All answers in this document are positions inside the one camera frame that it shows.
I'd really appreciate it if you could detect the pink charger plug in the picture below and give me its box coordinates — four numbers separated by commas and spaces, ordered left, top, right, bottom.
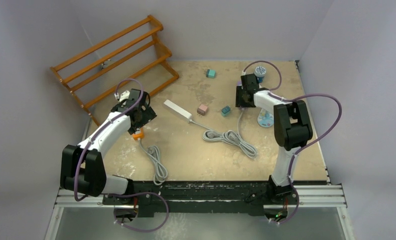
197, 104, 208, 116

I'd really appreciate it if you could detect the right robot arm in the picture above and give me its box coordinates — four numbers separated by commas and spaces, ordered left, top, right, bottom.
235, 73, 313, 204

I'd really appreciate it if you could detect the orange power strip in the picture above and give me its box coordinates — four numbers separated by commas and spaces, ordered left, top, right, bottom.
132, 129, 144, 141

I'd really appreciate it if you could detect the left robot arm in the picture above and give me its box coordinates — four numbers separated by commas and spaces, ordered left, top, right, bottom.
60, 88, 157, 205

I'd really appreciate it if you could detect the white power strip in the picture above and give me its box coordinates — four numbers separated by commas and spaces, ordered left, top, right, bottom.
163, 99, 193, 123

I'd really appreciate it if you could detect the grey purple strip cable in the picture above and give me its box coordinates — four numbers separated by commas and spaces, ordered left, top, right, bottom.
226, 109, 259, 160

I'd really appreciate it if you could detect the teal charger plug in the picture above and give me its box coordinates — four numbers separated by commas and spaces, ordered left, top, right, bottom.
206, 69, 216, 79

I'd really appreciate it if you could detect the dark blue charger plug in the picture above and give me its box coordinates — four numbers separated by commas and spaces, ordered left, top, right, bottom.
221, 105, 231, 117

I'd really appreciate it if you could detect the grey orange strip cable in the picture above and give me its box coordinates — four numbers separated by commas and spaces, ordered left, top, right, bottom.
137, 139, 169, 186

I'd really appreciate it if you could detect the round blue white jar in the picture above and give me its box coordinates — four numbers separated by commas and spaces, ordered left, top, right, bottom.
253, 65, 267, 83

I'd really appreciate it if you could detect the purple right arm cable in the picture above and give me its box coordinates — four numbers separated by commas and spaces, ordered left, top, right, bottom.
242, 60, 343, 226

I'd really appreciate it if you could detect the wooden shoe rack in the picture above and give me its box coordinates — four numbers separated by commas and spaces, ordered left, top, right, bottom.
50, 14, 180, 126

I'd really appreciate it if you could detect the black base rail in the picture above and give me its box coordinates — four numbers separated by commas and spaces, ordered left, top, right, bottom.
68, 178, 331, 218

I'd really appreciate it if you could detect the blue white oval toy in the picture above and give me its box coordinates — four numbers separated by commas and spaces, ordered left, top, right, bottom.
257, 109, 274, 128

